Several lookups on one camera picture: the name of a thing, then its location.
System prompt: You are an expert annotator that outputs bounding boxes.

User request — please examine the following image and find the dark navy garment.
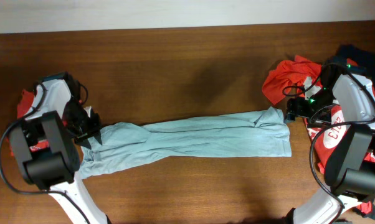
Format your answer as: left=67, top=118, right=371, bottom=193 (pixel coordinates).
left=336, top=45, right=375, bottom=220

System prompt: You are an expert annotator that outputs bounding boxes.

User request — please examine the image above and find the light blue t-shirt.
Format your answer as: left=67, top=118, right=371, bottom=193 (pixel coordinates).
left=79, top=107, right=292, bottom=179

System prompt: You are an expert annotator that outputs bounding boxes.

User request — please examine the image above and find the folded red printed t-shirt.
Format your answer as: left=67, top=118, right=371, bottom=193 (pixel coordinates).
left=8, top=89, right=51, bottom=157

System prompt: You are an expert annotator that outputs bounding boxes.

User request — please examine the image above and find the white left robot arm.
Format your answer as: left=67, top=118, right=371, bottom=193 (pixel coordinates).
left=4, top=72, right=110, bottom=223

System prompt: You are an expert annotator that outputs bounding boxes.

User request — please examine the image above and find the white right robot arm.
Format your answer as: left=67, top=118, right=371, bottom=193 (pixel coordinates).
left=283, top=56, right=375, bottom=223

